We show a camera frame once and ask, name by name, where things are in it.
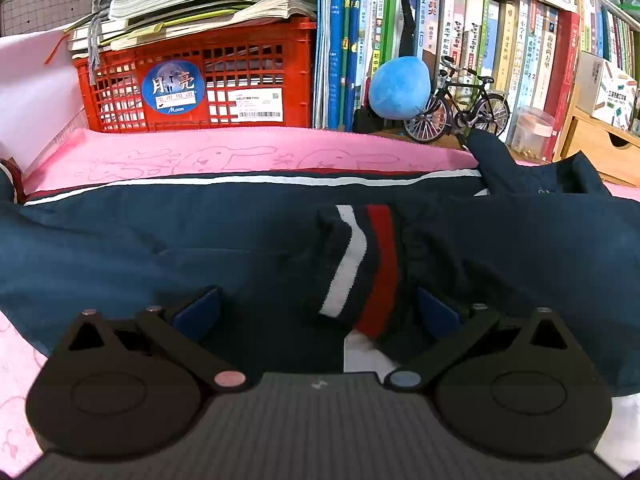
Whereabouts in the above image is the navy white striped jacket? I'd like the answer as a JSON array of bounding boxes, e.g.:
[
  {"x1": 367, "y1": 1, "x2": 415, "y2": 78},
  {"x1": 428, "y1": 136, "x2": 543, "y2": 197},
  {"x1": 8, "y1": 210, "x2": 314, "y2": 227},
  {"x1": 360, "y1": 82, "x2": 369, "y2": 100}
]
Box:
[{"x1": 0, "y1": 130, "x2": 640, "y2": 478}]

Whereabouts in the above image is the large red plastic crate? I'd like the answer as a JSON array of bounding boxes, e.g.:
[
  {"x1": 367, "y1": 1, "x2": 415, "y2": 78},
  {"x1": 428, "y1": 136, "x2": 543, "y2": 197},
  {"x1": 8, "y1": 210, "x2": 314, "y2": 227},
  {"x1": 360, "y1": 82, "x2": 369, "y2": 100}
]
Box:
[{"x1": 74, "y1": 16, "x2": 318, "y2": 133}]

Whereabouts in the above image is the black hanging strap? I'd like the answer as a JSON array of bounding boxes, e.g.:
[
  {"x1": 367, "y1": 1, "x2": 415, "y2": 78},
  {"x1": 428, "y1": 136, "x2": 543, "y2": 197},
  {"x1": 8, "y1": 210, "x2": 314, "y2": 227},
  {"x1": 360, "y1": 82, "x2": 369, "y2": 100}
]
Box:
[{"x1": 397, "y1": 0, "x2": 426, "y2": 58}]

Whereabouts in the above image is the dark red board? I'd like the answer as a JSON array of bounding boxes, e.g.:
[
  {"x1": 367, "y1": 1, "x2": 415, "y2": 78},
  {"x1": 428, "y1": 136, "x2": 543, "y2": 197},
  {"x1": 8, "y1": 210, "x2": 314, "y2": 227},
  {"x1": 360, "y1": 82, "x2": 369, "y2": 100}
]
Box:
[{"x1": 0, "y1": 157, "x2": 26, "y2": 206}]

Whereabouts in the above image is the row of colourful paperback books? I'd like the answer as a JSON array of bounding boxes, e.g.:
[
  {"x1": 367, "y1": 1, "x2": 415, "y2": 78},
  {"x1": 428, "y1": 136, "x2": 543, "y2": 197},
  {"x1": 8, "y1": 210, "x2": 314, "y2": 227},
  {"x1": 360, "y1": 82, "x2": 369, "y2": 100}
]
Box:
[{"x1": 400, "y1": 0, "x2": 581, "y2": 161}]

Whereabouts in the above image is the clear plastic jar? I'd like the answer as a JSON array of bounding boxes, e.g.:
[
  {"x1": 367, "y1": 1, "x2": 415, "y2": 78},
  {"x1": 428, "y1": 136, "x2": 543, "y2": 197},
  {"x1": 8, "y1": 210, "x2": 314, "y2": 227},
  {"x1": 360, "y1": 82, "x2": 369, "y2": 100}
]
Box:
[{"x1": 510, "y1": 106, "x2": 556, "y2": 156}]

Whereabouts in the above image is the grey grid mat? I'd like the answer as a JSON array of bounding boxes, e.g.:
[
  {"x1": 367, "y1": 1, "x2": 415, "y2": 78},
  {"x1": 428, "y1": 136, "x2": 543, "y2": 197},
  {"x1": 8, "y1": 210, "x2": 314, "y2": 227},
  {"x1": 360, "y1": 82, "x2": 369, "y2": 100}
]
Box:
[{"x1": 0, "y1": 0, "x2": 103, "y2": 38}]

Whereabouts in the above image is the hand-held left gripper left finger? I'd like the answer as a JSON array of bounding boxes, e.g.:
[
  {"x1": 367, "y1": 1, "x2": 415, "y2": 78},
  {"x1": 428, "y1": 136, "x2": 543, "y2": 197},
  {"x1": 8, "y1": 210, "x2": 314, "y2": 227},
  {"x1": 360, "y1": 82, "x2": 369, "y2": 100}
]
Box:
[{"x1": 54, "y1": 286, "x2": 248, "y2": 394}]

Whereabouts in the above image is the black miniature bicycle model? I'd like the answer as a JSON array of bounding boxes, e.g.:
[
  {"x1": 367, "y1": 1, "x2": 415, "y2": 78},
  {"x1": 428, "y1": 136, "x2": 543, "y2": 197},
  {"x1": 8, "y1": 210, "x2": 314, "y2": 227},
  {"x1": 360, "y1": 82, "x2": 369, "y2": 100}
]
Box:
[{"x1": 402, "y1": 55, "x2": 512, "y2": 145}]

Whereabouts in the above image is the wooden drawer organizer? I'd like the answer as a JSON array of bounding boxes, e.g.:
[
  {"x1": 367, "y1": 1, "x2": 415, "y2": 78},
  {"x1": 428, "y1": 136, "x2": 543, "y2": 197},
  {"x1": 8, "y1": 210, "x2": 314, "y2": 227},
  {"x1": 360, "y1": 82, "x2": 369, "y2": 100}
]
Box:
[{"x1": 552, "y1": 105, "x2": 640, "y2": 188}]

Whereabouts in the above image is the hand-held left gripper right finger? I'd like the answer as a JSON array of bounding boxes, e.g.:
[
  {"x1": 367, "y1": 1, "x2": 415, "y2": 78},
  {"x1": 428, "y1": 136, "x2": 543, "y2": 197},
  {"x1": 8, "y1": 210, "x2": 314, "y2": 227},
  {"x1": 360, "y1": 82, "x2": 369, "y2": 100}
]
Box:
[{"x1": 391, "y1": 287, "x2": 583, "y2": 392}]

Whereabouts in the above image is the row of tall blue books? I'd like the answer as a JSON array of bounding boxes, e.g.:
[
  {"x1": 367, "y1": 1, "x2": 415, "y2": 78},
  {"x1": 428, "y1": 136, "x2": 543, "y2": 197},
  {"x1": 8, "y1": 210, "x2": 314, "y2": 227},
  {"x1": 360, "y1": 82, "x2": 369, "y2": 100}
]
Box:
[{"x1": 312, "y1": 0, "x2": 401, "y2": 131}]

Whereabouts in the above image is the row of green spine books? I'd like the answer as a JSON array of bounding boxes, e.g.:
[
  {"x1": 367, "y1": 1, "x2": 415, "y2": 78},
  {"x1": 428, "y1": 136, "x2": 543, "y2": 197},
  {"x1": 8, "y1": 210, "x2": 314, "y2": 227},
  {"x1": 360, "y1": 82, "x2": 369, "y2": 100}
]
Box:
[{"x1": 572, "y1": 0, "x2": 640, "y2": 91}]

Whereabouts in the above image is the pink bunny print blanket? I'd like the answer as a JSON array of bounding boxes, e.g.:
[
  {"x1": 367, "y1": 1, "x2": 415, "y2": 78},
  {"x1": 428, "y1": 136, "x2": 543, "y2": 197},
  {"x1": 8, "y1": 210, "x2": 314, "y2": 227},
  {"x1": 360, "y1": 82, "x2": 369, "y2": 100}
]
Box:
[{"x1": 0, "y1": 127, "x2": 640, "y2": 480}]

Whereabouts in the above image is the round blue plush ball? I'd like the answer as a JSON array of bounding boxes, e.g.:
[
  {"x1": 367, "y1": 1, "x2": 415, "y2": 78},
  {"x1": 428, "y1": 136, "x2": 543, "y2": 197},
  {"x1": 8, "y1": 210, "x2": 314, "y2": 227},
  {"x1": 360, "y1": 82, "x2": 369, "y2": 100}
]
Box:
[{"x1": 369, "y1": 56, "x2": 432, "y2": 121}]

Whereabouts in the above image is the white box with colourful print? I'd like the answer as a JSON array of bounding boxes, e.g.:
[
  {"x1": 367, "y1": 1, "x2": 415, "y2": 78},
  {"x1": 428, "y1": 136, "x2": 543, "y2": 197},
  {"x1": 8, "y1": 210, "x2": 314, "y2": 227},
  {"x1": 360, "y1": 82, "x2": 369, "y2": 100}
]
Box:
[{"x1": 575, "y1": 52, "x2": 640, "y2": 133}]

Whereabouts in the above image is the white paper sheet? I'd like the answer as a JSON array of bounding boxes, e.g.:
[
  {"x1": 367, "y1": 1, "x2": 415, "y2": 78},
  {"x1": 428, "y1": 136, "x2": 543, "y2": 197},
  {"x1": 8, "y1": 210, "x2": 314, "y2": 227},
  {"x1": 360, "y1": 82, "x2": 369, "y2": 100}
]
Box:
[{"x1": 0, "y1": 35, "x2": 88, "y2": 171}]

